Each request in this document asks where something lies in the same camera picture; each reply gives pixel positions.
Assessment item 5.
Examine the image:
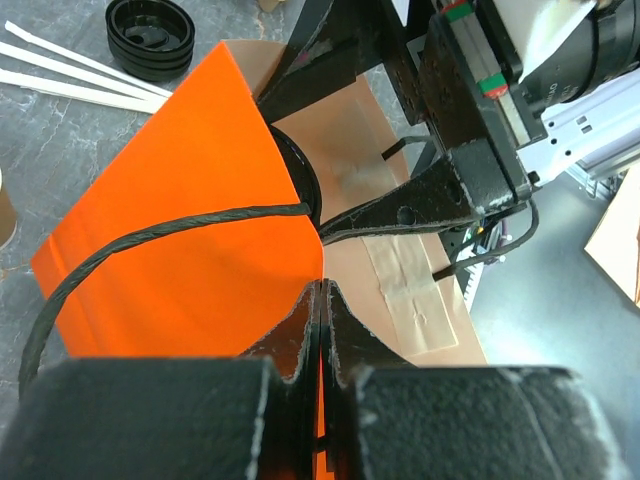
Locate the stack of black lids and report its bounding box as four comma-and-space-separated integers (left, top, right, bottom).
105, 0, 196, 83

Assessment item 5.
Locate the stack of paper cups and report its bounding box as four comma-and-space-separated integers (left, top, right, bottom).
0, 173, 17, 249

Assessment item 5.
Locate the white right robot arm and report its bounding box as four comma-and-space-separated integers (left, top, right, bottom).
257, 1, 639, 244

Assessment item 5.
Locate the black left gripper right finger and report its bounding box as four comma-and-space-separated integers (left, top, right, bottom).
320, 280, 630, 479

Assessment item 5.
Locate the white wrapped straw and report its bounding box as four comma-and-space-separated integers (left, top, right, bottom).
1, 70, 167, 114
3, 19, 176, 99
0, 41, 166, 101

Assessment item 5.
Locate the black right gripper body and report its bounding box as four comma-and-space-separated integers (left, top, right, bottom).
395, 1, 543, 220

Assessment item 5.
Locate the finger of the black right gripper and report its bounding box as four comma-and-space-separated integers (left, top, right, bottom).
256, 0, 405, 123
318, 158, 479, 246

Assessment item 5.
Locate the orange paper bag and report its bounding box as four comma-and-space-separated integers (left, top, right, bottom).
32, 40, 486, 366

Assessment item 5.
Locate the black coffee cup lid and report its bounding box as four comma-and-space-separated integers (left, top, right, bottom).
269, 125, 322, 228

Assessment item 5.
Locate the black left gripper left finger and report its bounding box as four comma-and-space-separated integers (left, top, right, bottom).
1, 283, 320, 479

